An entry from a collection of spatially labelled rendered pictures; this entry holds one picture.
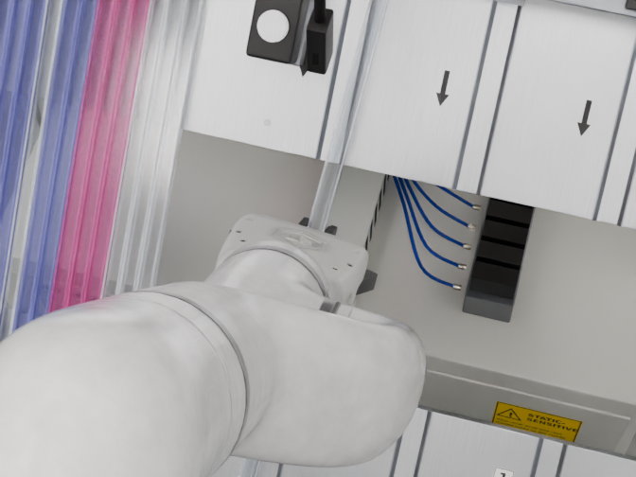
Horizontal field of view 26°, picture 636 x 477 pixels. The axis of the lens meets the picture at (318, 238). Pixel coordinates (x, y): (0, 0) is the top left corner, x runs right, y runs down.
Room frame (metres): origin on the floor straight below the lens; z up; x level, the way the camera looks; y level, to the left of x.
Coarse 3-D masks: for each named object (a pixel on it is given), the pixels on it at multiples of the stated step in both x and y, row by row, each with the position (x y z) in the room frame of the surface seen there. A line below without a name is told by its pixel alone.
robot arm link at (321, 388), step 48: (192, 288) 0.31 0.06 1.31; (240, 336) 0.28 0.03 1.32; (288, 336) 0.32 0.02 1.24; (336, 336) 0.33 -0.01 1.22; (384, 336) 0.34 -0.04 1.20; (288, 384) 0.30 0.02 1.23; (336, 384) 0.31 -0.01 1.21; (384, 384) 0.32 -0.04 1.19; (240, 432) 0.24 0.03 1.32; (288, 432) 0.28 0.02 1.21; (336, 432) 0.29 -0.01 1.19; (384, 432) 0.30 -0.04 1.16
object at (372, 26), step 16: (384, 0) 0.70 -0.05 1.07; (368, 16) 0.69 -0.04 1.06; (384, 16) 0.69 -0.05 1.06; (368, 32) 0.68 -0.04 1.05; (368, 48) 0.67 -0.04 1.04; (352, 64) 0.66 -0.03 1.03; (368, 64) 0.66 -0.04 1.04; (352, 80) 0.65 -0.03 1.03; (352, 96) 0.64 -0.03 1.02; (352, 112) 0.63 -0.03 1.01; (336, 128) 0.63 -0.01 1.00; (352, 128) 0.62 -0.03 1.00; (336, 144) 0.62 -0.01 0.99; (336, 160) 0.61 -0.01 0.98; (336, 176) 0.60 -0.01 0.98; (320, 192) 0.59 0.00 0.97; (320, 208) 0.58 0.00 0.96; (320, 224) 0.57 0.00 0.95; (256, 464) 0.43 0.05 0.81
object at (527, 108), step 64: (448, 0) 0.70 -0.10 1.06; (256, 64) 0.68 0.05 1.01; (384, 64) 0.67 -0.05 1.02; (448, 64) 0.66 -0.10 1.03; (512, 64) 0.66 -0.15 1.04; (576, 64) 0.65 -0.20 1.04; (192, 128) 0.65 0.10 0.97; (256, 128) 0.64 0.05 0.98; (320, 128) 0.64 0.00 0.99; (384, 128) 0.63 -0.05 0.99; (448, 128) 0.63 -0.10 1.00; (512, 128) 0.62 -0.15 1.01; (576, 128) 0.62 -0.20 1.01; (512, 192) 0.58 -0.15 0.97; (576, 192) 0.58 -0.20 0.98
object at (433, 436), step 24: (432, 408) 0.46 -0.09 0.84; (408, 432) 0.44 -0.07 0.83; (432, 432) 0.44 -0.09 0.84; (456, 432) 0.44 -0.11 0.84; (480, 432) 0.44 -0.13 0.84; (504, 432) 0.44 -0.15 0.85; (528, 432) 0.44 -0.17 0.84; (384, 456) 0.43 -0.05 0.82; (408, 456) 0.43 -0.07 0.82; (432, 456) 0.43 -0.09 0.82; (456, 456) 0.43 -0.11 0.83; (480, 456) 0.42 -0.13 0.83; (504, 456) 0.42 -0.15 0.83; (528, 456) 0.42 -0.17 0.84; (552, 456) 0.42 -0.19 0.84; (576, 456) 0.42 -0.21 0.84; (600, 456) 0.42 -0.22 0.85; (624, 456) 0.42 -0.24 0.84
